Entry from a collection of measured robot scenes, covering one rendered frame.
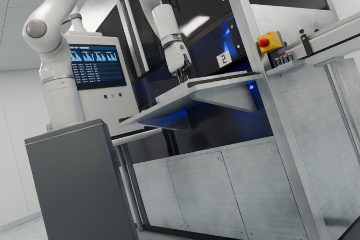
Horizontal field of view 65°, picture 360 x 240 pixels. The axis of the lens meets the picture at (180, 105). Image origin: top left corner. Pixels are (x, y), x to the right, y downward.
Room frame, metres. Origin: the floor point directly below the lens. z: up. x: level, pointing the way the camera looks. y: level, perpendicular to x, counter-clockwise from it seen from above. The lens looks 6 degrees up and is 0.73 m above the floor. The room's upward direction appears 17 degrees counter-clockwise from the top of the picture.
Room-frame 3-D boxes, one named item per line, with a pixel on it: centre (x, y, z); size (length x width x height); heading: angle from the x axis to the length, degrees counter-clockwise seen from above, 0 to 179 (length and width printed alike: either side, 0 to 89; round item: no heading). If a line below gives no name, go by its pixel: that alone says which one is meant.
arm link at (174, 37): (1.11, -0.04, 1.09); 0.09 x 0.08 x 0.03; 38
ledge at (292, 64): (1.23, -0.50, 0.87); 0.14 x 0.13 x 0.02; 128
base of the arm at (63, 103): (1.05, 0.42, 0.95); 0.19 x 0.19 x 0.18
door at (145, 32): (1.82, 0.05, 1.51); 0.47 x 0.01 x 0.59; 38
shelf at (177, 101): (1.42, -0.04, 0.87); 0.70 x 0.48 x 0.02; 38
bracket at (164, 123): (1.61, 0.12, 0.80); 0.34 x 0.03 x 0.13; 128
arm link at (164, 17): (1.12, -0.04, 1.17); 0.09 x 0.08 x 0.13; 8
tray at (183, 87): (1.26, -0.12, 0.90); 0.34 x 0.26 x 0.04; 128
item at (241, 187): (2.36, -0.15, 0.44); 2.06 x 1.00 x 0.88; 38
